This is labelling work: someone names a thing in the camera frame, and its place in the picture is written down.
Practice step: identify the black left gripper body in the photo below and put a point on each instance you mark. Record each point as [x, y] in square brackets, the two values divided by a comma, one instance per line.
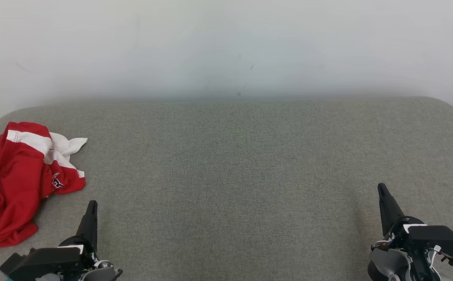
[50, 259]

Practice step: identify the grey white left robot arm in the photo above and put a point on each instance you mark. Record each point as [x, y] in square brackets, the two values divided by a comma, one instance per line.
[101, 271]

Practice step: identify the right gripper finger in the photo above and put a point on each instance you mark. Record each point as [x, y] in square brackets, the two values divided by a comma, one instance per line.
[389, 210]

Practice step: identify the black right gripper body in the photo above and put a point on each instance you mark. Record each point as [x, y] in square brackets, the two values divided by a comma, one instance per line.
[437, 238]

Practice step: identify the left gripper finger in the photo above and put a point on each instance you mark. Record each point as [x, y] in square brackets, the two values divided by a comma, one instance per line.
[90, 226]

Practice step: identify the red shorts white band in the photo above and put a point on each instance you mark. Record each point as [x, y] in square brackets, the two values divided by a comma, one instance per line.
[4, 183]

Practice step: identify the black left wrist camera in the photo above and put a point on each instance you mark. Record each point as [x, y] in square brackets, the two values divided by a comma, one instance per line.
[9, 267]

